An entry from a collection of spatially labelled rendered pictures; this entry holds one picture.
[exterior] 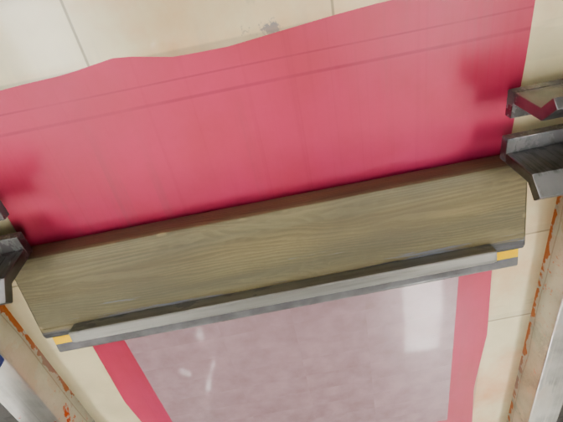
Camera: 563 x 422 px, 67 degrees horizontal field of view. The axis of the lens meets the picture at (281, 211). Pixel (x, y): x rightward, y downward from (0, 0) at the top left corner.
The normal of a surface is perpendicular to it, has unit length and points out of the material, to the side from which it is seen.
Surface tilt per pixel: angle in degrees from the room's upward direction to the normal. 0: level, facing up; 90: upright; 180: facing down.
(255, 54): 0
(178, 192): 0
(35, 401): 0
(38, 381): 90
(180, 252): 11
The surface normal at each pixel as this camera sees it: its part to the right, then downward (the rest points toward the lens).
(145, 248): 0.05, 0.37
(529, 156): -0.18, -0.81
